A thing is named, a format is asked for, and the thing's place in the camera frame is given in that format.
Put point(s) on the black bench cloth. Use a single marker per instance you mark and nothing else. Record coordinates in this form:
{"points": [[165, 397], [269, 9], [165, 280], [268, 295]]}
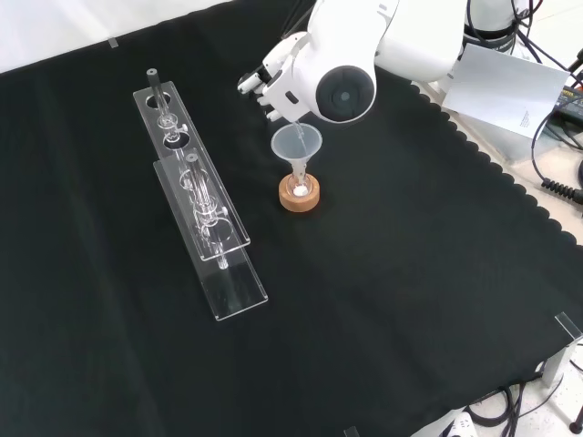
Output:
{"points": [[364, 296]]}

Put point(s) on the pale white board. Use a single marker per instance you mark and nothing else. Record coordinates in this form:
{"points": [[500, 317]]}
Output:
{"points": [[510, 91]]}

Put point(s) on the white power strip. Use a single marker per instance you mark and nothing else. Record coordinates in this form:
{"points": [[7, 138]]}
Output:
{"points": [[460, 425]]}

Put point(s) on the clear plastic funnel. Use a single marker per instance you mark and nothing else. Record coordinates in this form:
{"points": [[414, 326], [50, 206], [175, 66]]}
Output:
{"points": [[284, 145]]}

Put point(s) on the black electronic device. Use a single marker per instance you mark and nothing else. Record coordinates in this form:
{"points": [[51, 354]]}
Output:
{"points": [[569, 102]]}

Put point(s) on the clear marker tab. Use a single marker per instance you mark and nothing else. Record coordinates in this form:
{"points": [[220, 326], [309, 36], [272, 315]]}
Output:
{"points": [[113, 43], [350, 432]]}

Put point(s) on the metal bench bracket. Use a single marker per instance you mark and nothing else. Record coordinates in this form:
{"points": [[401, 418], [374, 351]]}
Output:
{"points": [[558, 364]]}

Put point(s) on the small round-bottom glass flask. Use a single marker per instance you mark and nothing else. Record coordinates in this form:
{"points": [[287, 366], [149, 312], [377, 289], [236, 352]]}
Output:
{"points": [[300, 189]]}

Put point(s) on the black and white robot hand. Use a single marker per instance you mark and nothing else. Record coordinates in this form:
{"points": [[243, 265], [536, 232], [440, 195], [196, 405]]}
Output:
{"points": [[287, 86]]}

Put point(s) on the clear acrylic funnel stand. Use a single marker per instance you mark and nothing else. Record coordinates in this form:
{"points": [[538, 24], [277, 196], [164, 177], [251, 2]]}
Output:
{"points": [[232, 291]]}

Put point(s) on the grey box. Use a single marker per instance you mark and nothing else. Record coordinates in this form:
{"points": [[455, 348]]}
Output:
{"points": [[514, 145]]}

